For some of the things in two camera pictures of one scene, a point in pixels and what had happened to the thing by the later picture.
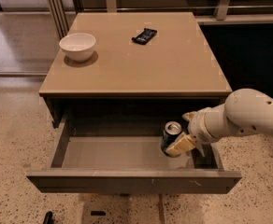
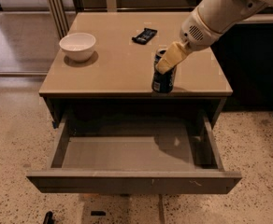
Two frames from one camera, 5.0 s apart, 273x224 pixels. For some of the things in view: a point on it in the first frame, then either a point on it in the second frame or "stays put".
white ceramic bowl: [79, 47] stays put
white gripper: [199, 126] → [193, 35]
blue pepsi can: [171, 131] → [163, 83]
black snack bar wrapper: [144, 36] stays put
